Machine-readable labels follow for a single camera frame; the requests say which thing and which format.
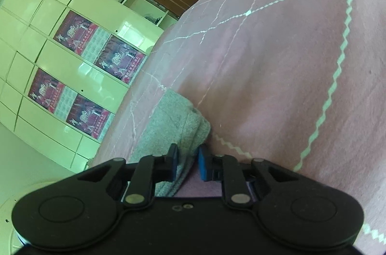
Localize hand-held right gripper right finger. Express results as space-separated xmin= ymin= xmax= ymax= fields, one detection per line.
xmin=197 ymin=144 xmax=291 ymax=209

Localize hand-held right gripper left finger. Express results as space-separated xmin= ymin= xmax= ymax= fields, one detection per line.
xmin=78 ymin=143 xmax=180 ymax=209

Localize grey pants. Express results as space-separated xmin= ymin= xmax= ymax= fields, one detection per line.
xmin=130 ymin=89 xmax=212 ymax=198

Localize pink checked bed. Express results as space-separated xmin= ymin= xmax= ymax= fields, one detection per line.
xmin=87 ymin=0 xmax=386 ymax=255

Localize red wall poster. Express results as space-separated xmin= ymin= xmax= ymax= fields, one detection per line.
xmin=53 ymin=10 xmax=111 ymax=63
xmin=28 ymin=68 xmax=76 ymax=118
xmin=93 ymin=35 xmax=148 ymax=84
xmin=66 ymin=93 xmax=116 ymax=140

